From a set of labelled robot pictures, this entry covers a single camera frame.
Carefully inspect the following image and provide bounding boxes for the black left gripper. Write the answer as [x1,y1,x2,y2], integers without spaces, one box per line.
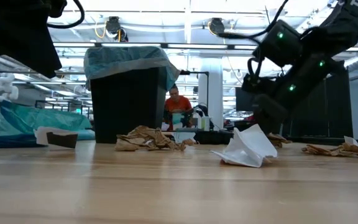
[0,0,68,79]

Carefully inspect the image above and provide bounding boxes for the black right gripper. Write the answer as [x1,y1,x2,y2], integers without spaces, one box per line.
[242,76,307,135]

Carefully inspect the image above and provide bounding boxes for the white printed paper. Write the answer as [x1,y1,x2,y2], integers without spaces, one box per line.
[210,123,278,169]

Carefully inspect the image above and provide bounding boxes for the small brown paper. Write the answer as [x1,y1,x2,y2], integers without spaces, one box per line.
[301,142,358,159]

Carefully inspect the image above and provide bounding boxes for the blue plastic trash bag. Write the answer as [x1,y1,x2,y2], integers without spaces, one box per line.
[0,100,93,149]

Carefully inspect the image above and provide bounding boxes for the blue trash bag tan drawstrings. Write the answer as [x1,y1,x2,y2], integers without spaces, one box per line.
[83,46,181,91]

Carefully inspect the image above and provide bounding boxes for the large brown paper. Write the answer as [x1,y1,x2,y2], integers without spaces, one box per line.
[114,125,196,152]

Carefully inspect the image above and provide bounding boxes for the black plastic trash bin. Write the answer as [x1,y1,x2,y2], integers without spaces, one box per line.
[89,67,168,144]

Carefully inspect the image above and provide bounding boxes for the black monitor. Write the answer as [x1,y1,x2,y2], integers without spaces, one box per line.
[235,86,255,112]

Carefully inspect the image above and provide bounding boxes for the black box on background table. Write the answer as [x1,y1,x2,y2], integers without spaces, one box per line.
[194,129,234,146]

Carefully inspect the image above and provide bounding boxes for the grey ceiling pipe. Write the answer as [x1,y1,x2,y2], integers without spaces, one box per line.
[0,70,87,76]

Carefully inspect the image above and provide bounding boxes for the white building column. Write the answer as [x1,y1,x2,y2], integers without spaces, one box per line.
[197,57,225,130]

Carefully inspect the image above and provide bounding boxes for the white sheet in background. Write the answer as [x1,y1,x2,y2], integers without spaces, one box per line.
[172,131,198,144]

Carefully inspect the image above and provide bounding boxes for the person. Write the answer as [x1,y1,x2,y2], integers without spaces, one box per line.
[163,83,195,131]

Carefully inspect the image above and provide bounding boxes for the black table frame rail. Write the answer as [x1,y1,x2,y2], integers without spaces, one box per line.
[283,135,358,147]

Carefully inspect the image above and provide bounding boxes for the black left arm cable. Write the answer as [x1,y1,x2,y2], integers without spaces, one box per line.
[47,0,86,30]

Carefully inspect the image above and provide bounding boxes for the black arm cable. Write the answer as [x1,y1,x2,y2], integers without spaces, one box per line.
[218,0,290,40]
[47,0,86,30]

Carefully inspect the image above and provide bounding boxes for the black metal rack frame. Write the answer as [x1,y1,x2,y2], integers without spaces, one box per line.
[35,99,90,114]

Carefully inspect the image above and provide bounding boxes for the black ceiling cord reel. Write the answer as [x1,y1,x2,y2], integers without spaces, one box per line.
[208,17,227,35]
[105,16,129,43]

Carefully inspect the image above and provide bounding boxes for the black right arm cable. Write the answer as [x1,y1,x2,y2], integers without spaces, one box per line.
[218,0,290,40]

